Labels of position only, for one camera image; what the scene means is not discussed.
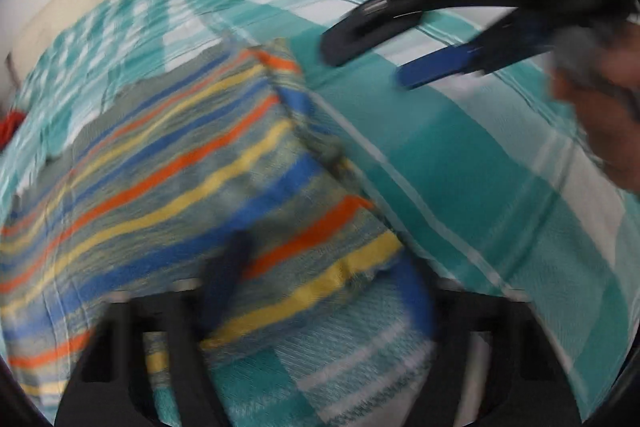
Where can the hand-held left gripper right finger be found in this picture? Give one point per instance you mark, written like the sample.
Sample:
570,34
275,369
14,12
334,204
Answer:
420,297

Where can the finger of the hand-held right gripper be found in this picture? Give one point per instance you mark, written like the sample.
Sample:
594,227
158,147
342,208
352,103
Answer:
440,67
370,27

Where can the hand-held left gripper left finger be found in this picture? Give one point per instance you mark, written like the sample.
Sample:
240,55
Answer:
225,277

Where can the striped multicolour towel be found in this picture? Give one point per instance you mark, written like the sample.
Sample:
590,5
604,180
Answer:
190,187

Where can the person's right hand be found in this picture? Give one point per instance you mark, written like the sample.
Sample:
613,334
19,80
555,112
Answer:
600,117

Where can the teal plaid bedspread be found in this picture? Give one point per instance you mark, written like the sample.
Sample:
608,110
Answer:
475,177

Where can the orange cloth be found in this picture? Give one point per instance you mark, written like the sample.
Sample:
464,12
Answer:
10,129

